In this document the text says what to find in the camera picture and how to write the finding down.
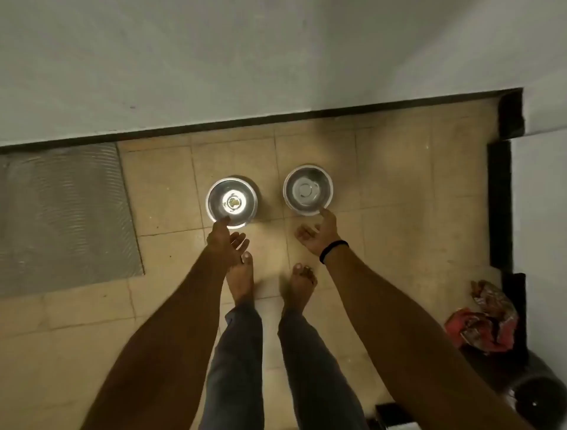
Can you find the person's grey trouser leg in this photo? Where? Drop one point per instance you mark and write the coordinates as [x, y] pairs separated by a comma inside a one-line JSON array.
[[234, 367], [314, 376]]

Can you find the grey ribbed floor mat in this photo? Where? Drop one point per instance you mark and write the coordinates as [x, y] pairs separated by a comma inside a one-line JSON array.
[[62, 217]]

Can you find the person's right forearm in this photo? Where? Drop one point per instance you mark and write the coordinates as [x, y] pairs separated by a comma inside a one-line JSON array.
[[412, 350]]

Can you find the person's left grey trouser leg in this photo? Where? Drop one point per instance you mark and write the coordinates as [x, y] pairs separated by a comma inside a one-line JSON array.
[[234, 367]]

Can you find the person's right thumb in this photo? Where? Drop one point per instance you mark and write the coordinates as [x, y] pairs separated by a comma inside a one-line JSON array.
[[328, 215]]

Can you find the empty steel bowl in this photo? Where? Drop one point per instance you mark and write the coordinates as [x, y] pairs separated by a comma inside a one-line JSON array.
[[308, 190]]

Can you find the person's left foot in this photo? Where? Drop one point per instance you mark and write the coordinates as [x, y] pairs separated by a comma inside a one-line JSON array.
[[240, 281]]

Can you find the round black pot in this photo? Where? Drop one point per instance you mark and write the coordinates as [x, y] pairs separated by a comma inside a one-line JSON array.
[[540, 401]]

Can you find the black wristband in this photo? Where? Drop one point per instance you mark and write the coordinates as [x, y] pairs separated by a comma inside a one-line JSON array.
[[333, 249]]

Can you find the person's right hand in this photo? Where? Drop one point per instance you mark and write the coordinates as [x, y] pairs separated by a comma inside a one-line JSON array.
[[323, 234]]

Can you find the person's left thumb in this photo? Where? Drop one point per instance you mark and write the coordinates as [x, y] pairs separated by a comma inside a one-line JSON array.
[[223, 221]]

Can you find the person's left forearm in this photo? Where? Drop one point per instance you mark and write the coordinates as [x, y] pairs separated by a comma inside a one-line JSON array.
[[168, 341]]

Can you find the person's left hand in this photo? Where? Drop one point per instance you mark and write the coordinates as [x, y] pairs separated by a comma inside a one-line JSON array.
[[223, 242]]

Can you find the steel bowl with food scraps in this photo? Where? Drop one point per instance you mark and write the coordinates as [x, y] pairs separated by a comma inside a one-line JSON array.
[[239, 195]]

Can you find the crumpled red plastic packet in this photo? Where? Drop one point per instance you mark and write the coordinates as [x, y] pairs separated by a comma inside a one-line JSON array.
[[487, 323]]

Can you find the black box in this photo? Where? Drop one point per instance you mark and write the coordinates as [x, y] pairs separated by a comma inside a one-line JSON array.
[[390, 416]]

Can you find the person's right grey trouser leg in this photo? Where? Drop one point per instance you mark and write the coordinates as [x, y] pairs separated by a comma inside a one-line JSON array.
[[314, 376]]

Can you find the person's right foot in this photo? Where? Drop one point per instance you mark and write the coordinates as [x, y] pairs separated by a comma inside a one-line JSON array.
[[300, 288]]

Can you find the person's foot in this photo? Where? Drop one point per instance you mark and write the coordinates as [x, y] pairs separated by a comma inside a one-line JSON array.
[[300, 288], [240, 281]]

